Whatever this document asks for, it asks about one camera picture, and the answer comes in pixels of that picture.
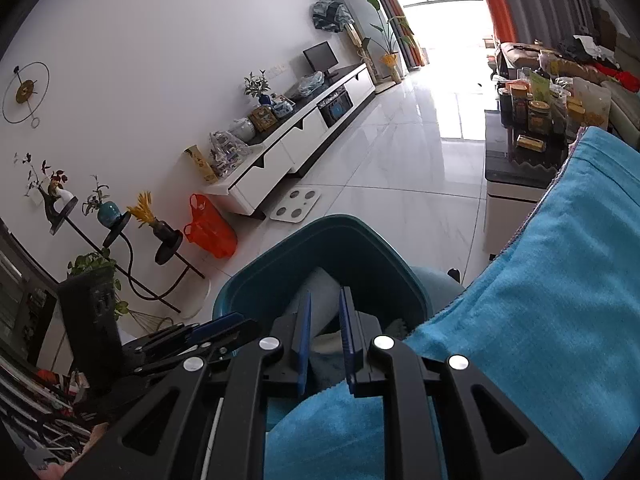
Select teal plastic trash bin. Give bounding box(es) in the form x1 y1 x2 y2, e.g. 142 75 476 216
211 213 434 396

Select white foam fruit net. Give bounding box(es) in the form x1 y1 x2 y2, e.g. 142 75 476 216
284 266 342 338

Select pink sleeve left forearm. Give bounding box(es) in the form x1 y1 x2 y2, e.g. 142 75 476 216
29 421 109 480

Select black metal plant stand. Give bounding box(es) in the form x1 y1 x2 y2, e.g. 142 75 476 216
29 174 205 313

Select orange plastic bag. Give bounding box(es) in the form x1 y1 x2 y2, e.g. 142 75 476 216
183 193 238 259

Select blue floral tablecloth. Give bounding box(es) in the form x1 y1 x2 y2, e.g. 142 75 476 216
407 127 639 479

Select white bathroom scale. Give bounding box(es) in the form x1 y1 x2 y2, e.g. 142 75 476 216
270 188 321 223

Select white black tv cabinet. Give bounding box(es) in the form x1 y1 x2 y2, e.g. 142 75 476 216
202 64 375 217

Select small black monitor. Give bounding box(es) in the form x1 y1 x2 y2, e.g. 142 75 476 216
303 41 338 77

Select cluttered coffee table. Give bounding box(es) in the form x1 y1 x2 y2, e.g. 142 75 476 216
484 42 608 258

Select left window curtain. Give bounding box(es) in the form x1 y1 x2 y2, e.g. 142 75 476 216
378 0 425 70

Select dark green sectional sofa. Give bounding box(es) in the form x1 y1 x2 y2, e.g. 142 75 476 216
603 34 639 151

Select tall green potted plant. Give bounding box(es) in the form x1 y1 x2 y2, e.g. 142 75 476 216
362 0 416 84

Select white standing air conditioner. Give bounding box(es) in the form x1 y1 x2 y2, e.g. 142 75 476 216
334 0 395 68

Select round wire wall clock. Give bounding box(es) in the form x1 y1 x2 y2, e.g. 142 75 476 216
1 61 51 129

